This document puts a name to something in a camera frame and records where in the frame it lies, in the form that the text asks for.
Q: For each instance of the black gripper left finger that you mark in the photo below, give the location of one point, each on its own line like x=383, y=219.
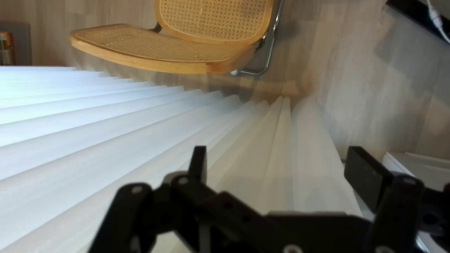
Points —
x=187, y=216

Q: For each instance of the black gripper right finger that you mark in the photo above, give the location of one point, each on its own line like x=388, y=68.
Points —
x=398, y=206

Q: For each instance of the cane seat chrome chair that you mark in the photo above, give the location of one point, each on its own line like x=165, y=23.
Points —
x=187, y=33

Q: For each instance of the white sheer curtain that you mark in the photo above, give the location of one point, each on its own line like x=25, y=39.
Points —
x=117, y=141

